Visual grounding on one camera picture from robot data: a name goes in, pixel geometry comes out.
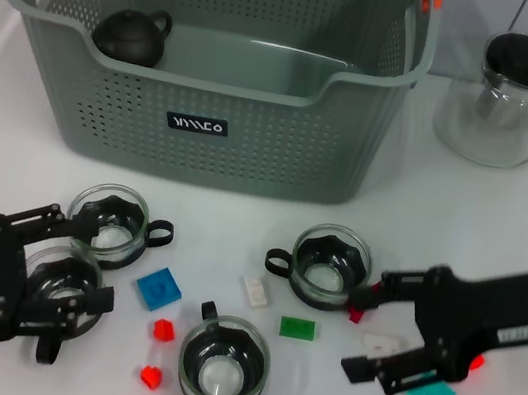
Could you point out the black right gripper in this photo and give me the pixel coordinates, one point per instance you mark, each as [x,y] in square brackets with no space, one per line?
[467,317]

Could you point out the glass teacup black sleeve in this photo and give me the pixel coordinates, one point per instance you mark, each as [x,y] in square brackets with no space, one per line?
[222,368]
[59,285]
[328,269]
[124,245]

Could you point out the dark red curved brick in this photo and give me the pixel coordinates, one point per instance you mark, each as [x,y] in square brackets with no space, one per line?
[356,316]

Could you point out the grey perforated plastic storage bin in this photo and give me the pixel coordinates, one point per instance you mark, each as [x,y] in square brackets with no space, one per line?
[251,155]

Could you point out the white notched brick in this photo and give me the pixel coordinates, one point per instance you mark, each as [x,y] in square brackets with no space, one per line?
[382,340]

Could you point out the orange-red slope brick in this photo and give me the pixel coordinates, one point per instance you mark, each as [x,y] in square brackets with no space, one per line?
[478,364]

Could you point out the blue square brick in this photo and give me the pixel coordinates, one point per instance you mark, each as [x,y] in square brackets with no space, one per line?
[158,289]

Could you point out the green two-stud brick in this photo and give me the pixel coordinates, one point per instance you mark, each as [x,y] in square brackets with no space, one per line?
[297,328]

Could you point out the small red brick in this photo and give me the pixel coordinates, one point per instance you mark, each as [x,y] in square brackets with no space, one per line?
[164,331]
[151,377]

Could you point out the white two-stud brick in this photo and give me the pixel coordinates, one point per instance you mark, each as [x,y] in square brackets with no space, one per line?
[257,294]

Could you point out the glass pitcher black lid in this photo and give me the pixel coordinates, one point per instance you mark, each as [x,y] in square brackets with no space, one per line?
[499,125]

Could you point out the black clay teapot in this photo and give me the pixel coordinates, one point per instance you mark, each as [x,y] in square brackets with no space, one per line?
[128,40]

